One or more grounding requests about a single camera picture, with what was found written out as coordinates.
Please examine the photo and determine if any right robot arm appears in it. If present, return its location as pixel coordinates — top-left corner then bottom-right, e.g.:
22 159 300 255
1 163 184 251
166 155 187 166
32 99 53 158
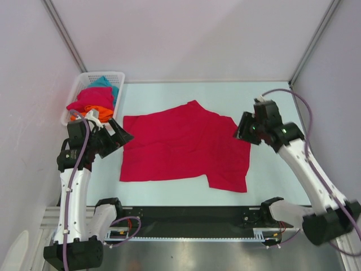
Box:
235 112 360 246

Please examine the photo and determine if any teal t shirt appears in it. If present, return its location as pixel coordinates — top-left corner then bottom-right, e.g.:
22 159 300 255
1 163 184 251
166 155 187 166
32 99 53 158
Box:
87 76 120 107

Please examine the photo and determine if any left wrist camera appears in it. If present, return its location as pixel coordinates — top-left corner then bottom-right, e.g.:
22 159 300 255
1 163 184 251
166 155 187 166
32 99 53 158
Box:
85 109 104 128

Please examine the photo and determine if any white slotted cable duct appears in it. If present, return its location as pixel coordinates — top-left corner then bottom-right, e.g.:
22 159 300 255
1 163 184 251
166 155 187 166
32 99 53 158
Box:
104 228 283 242

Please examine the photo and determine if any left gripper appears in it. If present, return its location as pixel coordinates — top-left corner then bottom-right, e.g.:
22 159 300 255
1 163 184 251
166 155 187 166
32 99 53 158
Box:
86 118 134 158

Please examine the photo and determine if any white plastic laundry basket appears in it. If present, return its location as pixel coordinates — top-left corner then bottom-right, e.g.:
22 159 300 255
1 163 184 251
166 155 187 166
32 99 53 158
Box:
65 71 125 119

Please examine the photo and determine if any magenta t shirt in basket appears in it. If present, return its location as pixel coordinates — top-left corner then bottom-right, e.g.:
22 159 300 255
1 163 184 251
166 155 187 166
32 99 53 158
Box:
66 87 114 112

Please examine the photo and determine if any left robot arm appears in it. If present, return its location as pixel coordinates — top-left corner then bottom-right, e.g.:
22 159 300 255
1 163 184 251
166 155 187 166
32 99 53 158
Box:
43 117 134 270

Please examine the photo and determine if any orange t shirt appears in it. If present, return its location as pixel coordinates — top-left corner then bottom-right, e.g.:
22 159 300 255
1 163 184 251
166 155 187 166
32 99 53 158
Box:
67 105 114 123

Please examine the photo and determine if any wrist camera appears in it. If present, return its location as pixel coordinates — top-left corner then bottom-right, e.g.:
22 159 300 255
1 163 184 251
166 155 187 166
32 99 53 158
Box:
254 100 281 123
85 109 104 128

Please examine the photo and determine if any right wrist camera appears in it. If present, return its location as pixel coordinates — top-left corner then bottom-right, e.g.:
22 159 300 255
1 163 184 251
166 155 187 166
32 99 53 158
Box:
254 100 281 123

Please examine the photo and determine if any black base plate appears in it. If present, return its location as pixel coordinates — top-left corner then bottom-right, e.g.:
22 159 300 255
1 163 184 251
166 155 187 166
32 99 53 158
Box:
123 206 292 239

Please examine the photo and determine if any crimson red t shirt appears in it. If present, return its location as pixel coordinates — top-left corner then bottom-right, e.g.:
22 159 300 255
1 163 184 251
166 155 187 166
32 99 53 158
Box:
120 100 250 193

